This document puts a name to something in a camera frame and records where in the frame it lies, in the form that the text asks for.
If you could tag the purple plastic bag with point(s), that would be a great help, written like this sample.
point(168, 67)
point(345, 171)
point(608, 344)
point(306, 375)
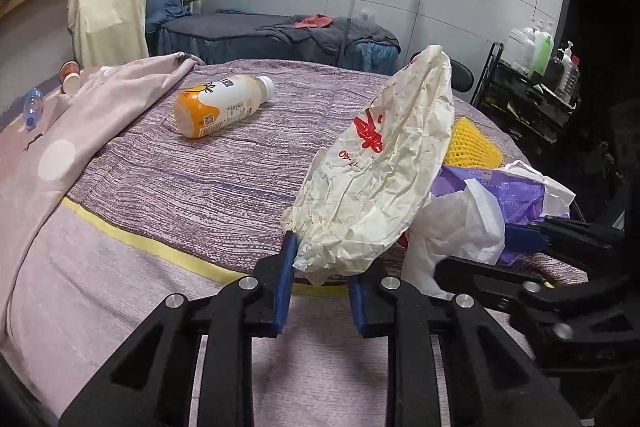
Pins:
point(520, 197)

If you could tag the white face mask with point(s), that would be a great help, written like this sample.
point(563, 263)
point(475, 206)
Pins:
point(450, 232)

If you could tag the black metal cart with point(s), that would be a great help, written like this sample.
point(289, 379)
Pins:
point(520, 102)

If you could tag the white paper cup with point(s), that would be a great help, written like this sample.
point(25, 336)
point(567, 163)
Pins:
point(73, 83)

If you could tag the dark pump bottle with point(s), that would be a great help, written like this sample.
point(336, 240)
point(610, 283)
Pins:
point(555, 69)

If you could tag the grey covered massage bed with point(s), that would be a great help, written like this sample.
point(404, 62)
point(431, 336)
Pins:
point(225, 32)

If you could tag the red cloth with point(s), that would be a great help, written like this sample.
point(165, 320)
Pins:
point(312, 21)

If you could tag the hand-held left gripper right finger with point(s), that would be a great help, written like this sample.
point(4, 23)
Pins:
point(359, 309)

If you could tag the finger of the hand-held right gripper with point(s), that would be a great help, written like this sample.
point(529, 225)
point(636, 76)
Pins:
point(490, 282)
point(525, 238)

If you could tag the cream paper bag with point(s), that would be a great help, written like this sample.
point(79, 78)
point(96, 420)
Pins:
point(380, 167)

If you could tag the clear blue water bottle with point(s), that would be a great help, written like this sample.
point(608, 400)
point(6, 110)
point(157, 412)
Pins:
point(33, 109)

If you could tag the red rimmed paper cup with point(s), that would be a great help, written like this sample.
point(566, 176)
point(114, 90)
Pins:
point(68, 69)

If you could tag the pink dotted blanket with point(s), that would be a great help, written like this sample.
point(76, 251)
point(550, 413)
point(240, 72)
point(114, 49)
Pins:
point(75, 132)

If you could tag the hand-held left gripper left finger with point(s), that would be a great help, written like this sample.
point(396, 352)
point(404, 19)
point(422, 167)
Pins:
point(286, 279)

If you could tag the yellow foam fruit net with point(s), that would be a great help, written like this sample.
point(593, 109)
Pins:
point(475, 147)

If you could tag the clear bottle with red cap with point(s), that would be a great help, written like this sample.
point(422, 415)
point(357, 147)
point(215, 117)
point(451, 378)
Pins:
point(570, 82)

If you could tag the green bottle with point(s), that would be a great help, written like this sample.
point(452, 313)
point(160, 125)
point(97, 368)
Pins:
point(542, 49)

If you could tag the black round stool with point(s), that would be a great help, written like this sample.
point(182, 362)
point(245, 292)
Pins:
point(462, 77)

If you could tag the blue cloth pile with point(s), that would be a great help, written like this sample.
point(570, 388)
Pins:
point(165, 2)

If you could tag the clear white bottle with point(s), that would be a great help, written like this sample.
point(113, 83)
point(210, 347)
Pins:
point(522, 52)

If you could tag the orange and white drink bottle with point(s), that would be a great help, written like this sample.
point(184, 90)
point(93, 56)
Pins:
point(220, 107)

